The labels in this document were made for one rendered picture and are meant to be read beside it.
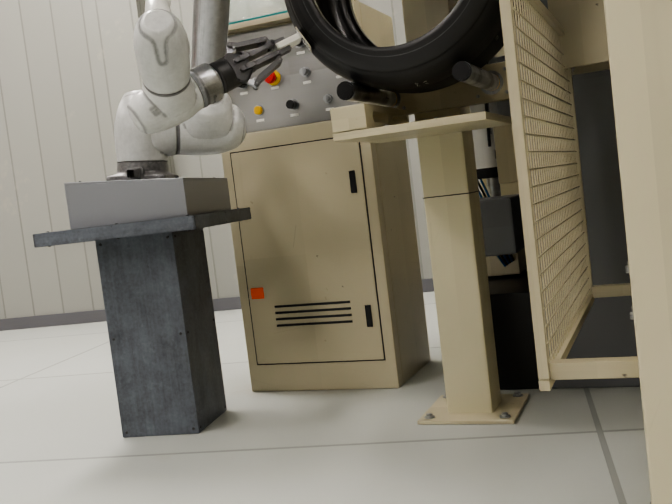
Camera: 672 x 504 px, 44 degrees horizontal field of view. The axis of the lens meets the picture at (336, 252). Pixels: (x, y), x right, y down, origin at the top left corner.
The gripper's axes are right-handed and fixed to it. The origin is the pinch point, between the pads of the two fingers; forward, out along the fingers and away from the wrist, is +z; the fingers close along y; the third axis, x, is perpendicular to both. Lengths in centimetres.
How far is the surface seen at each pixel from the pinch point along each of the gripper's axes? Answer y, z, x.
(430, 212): 49, 22, -33
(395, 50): 18.1, 15.1, 12.2
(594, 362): 93, -13, 50
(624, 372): 97, -11, 52
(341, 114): 21.0, 1.6, -1.8
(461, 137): 37, 36, -20
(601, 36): 40, 63, 14
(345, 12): -6.8, 26.7, -14.8
